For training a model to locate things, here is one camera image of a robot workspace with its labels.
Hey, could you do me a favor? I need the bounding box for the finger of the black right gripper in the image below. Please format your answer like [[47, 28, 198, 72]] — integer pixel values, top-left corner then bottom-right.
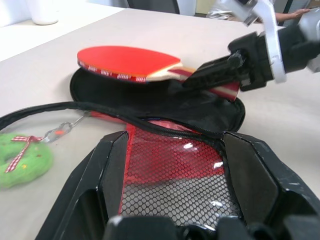
[[192, 49, 247, 76], [181, 65, 242, 89]]

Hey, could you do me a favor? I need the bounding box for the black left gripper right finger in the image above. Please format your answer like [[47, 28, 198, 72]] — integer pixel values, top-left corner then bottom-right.
[[222, 131, 320, 240]]

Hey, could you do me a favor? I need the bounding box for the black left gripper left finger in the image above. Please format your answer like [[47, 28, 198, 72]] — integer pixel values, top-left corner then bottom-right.
[[34, 130, 130, 240]]

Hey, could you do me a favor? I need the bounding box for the black paddle case red mesh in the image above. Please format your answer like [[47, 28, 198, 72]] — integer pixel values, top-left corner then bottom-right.
[[0, 67, 247, 230]]

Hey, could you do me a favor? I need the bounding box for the red table tennis paddle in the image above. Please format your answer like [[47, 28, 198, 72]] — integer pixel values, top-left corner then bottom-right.
[[76, 45, 242, 102]]

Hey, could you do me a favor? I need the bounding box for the green felt wreath charm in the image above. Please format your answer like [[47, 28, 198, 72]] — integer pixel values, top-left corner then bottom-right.
[[0, 132, 55, 192]]

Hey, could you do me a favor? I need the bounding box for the white crumpled plastic bag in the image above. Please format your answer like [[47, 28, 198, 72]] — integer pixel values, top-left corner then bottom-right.
[[206, 4, 241, 21]]

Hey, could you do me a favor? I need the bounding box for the dark office chair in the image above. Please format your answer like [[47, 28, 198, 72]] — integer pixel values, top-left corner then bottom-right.
[[126, 0, 181, 15]]

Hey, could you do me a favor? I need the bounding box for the white cylindrical container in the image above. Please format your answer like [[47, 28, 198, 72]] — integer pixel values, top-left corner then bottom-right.
[[29, 0, 60, 26]]

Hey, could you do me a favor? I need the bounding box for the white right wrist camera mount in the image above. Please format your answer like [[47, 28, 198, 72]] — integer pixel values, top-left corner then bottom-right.
[[217, 0, 288, 85]]

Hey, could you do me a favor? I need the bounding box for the silver metal keychain clasp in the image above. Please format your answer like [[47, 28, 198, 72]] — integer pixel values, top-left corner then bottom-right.
[[44, 111, 92, 144]]

